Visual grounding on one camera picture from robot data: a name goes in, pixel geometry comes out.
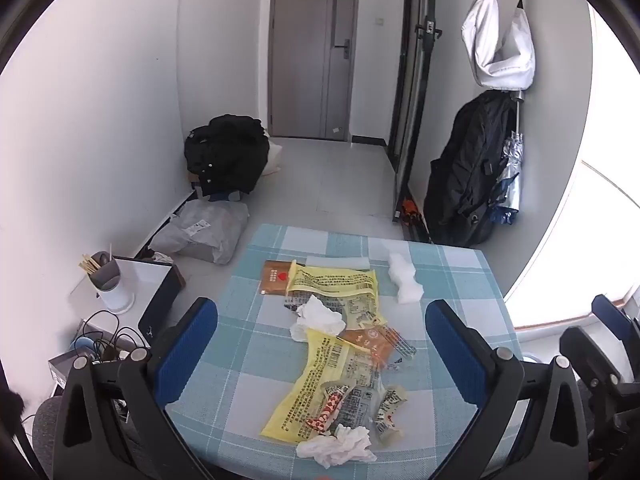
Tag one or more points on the brown cardboard box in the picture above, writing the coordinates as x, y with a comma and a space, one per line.
145, 254

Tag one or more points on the white hanging bag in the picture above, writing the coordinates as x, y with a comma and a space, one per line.
500, 60

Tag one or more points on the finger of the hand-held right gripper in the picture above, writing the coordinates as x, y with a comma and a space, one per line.
580, 347
607, 310

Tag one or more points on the orange snack wrapper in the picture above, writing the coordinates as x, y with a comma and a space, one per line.
372, 342

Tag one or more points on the blue bowl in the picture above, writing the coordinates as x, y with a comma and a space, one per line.
82, 346

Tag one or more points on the black backpack on wall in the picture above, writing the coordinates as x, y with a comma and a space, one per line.
465, 175

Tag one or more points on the grey entrance door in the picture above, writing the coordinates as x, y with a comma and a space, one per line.
300, 60

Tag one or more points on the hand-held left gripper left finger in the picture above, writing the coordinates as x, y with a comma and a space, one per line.
185, 345

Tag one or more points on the bundle of wooden sticks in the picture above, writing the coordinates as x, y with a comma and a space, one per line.
90, 264

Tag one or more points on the yellow printed plastic wrapper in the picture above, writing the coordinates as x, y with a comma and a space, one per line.
335, 285
310, 385

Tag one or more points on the white box with dark side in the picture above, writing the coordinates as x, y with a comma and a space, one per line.
145, 280

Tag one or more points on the white crumpled paper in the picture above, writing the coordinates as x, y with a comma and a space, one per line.
161, 257

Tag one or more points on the white tissue wad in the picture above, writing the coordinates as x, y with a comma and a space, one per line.
405, 280

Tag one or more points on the crumpled white tissue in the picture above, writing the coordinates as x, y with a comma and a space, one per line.
340, 447
317, 317

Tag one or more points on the person's left leg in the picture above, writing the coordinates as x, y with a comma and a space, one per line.
47, 430

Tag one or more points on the silver and blue umbrella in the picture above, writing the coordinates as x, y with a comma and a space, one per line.
512, 170

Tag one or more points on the blue checked tablecloth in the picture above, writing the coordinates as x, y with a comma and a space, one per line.
450, 280

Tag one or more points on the grey plastic parcel bag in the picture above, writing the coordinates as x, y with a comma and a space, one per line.
200, 230

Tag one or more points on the beige clear wrapper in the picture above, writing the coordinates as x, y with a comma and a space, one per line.
390, 412

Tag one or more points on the red patterned wrapper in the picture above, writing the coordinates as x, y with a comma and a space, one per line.
325, 412

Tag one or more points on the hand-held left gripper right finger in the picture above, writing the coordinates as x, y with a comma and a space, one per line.
455, 350

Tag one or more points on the black clothes pile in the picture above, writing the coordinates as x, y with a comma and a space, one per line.
225, 155

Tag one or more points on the orange tool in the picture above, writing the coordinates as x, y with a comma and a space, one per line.
409, 207

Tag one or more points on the grey and white cup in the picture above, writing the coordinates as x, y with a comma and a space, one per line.
112, 290

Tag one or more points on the black framed glass door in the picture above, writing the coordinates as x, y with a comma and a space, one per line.
415, 110

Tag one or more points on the brown paper packet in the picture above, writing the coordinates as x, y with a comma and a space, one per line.
272, 280

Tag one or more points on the grey cardboard box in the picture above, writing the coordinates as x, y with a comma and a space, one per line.
62, 364

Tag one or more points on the blue flat item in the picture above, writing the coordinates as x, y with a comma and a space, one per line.
227, 195

